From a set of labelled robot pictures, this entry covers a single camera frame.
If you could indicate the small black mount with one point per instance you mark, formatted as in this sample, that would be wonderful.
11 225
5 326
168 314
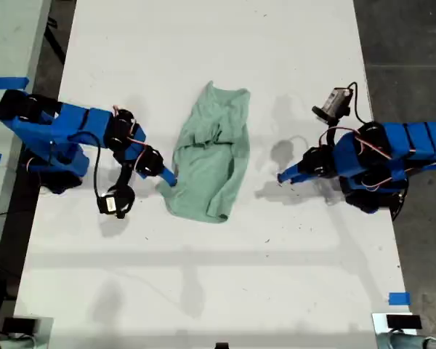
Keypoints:
221 345

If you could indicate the black table frame strut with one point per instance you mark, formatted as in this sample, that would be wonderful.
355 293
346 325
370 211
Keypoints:
56 40

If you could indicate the square blue tape piece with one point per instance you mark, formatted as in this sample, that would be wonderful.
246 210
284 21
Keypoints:
399 299

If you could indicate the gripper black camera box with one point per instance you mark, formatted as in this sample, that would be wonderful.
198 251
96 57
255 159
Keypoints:
110 205
334 102

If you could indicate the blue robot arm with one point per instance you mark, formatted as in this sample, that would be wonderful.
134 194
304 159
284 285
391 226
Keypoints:
396 152
58 134

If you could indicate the small black box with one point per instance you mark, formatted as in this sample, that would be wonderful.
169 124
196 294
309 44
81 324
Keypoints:
20 325
403 321

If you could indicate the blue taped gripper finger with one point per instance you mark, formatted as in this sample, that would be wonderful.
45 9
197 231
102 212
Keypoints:
293 172
168 176
299 179
148 176

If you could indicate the grey metal pipe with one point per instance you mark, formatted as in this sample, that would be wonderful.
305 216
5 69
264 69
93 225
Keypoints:
414 342
7 343

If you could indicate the long blue tape strip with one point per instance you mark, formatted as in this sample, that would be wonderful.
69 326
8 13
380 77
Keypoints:
5 83

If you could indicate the pale side table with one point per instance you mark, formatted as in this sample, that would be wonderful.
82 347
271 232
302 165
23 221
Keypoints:
7 36

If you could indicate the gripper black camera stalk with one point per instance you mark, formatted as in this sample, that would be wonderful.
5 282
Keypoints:
331 132
123 174

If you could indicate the pale green T-shirt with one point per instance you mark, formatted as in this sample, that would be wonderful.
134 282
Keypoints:
200 174

